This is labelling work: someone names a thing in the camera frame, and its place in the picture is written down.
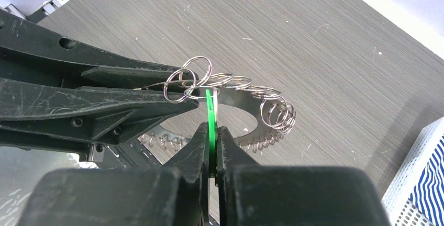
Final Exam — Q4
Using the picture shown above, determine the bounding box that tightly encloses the green key tag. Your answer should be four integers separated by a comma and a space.
205, 88, 218, 178

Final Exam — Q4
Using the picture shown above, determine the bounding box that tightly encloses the white plastic basket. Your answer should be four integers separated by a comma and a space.
381, 118, 443, 225

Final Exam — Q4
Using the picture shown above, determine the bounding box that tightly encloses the blue striped shirt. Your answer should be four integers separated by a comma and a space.
410, 139, 443, 225

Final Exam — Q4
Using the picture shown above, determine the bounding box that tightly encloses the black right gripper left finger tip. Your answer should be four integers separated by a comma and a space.
18, 123, 209, 225

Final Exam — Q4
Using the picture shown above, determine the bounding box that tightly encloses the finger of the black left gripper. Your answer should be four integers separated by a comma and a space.
1, 11, 178, 88
1, 77, 199, 154

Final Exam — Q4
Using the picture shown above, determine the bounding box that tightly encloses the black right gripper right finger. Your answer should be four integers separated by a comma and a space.
217, 126, 390, 225

